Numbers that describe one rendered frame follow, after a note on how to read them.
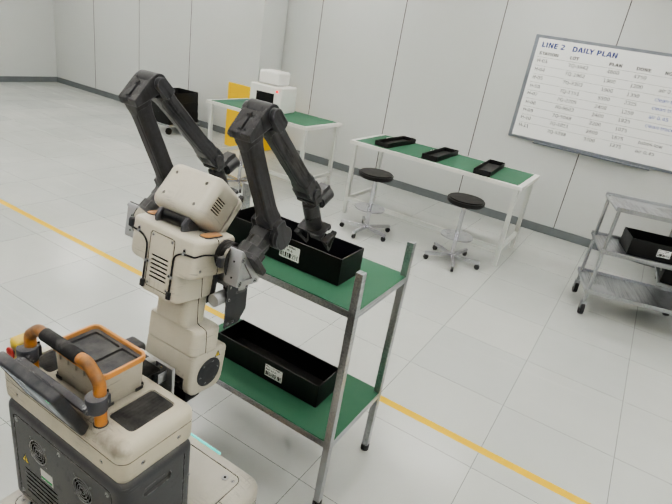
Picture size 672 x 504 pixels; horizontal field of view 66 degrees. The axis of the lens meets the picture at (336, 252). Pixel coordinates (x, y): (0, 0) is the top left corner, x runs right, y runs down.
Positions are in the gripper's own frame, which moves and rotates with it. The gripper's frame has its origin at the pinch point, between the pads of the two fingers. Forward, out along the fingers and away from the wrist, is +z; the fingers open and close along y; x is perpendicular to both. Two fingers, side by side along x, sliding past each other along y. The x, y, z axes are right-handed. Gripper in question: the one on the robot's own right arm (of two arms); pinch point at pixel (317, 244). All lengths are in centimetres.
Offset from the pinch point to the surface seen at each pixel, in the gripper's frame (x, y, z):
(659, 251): -256, -119, 180
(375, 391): 1, -20, 85
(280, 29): -441, 393, 157
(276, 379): 25, 15, 70
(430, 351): -78, -12, 164
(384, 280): -16.5, -17.2, 27.2
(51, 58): -383, 937, 270
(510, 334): -138, -48, 193
